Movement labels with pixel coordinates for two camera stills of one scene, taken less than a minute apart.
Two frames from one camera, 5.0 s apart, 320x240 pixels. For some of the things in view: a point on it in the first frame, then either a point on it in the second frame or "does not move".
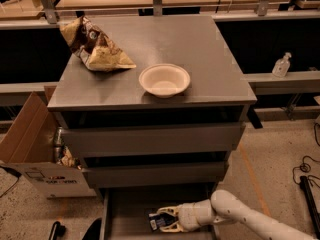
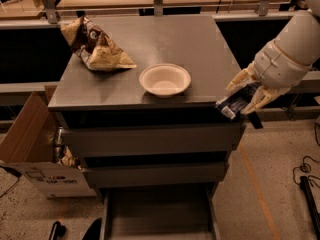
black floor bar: x=305 y=184 does not move
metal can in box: x=58 y=151 does not move
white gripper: x=188 y=214 → x=279 y=66
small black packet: x=158 y=220 → x=233 y=105
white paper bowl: x=164 y=80 does not move
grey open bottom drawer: x=124 y=212 does not move
